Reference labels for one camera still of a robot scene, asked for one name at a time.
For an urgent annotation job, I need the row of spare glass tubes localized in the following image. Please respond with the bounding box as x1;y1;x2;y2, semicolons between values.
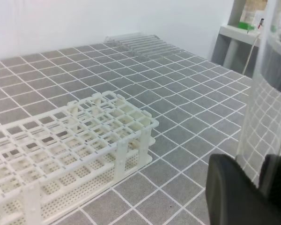
104;32;185;60

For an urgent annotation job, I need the grey grid tablecloth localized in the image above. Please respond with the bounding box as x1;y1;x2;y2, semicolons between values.
0;44;251;225

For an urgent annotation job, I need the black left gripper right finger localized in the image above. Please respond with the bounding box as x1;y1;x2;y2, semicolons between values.
259;154;281;211

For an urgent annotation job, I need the white hanging cable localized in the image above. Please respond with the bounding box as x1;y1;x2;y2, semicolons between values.
242;32;262;75

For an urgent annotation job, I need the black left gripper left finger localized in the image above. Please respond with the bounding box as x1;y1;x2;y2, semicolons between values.
205;154;281;225

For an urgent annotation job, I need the green box on shelf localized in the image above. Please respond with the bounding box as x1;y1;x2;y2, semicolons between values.
238;21;255;31

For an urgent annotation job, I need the clear glass test tube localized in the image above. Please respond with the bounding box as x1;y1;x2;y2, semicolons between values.
236;0;281;195

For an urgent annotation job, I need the white shelf unit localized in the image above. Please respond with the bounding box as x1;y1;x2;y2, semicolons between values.
210;0;281;78

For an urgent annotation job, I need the white plastic test tube rack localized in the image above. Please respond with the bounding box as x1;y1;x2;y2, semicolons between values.
0;91;159;225

